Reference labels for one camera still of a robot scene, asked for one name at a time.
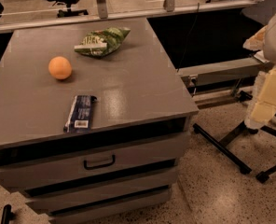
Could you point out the grey metal rail frame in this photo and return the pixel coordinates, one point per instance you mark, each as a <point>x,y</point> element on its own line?
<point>216,84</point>

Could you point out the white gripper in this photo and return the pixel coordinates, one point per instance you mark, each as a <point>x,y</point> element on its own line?
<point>263,106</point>

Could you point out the grey drawer cabinet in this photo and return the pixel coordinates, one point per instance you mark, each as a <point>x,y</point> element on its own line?
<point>83,138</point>

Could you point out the black drawer handle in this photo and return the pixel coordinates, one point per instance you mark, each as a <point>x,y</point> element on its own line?
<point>93,165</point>

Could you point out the orange fruit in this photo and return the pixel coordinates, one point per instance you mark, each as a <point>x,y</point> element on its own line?
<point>60,68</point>

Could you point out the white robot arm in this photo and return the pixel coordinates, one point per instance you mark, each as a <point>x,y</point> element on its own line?
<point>262,13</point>

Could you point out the dark blue snack bar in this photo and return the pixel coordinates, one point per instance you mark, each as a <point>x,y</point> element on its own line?
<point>80,114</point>

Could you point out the white small box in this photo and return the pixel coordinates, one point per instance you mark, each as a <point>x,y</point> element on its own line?
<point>260,56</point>

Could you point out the black caster bottom left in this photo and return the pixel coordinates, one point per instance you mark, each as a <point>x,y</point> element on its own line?
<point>7,214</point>

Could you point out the green chip bag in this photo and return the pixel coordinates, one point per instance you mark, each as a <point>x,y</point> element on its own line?
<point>101,43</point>

